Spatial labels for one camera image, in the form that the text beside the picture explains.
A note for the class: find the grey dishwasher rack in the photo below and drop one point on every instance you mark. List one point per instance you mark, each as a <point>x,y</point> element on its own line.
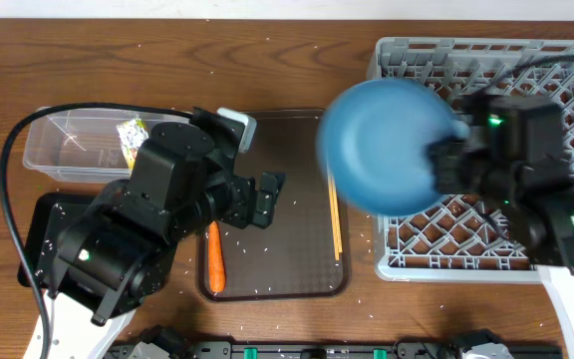
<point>462,239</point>

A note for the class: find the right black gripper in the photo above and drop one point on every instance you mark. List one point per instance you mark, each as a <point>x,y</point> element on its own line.
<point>448,156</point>

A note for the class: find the black plastic tray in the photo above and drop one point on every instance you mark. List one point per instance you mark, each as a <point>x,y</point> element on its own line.
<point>53,213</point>

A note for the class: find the wooden chopstick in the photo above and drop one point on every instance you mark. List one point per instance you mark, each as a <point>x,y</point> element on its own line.
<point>334,219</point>
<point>338,219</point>

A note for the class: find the blue plate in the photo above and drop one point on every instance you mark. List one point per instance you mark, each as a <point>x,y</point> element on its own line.
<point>374,140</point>

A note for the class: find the orange carrot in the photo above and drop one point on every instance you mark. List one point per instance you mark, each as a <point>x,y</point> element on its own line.
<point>216,268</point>

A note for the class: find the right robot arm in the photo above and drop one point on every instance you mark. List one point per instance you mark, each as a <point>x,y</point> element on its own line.
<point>514,159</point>

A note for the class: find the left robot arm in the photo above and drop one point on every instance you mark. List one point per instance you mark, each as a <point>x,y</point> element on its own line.
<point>94,273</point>

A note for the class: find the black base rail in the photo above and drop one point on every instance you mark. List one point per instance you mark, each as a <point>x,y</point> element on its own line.
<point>225,350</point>

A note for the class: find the green yellow snack wrapper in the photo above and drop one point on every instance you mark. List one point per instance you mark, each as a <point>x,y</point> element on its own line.
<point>132,134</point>

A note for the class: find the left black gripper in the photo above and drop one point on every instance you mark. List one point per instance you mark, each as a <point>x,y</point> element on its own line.
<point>251,207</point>

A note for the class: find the brown serving tray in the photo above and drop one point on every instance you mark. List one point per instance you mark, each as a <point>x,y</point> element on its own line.
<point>295,256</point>

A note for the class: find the clear plastic bin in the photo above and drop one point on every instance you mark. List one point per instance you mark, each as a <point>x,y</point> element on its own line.
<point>84,145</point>

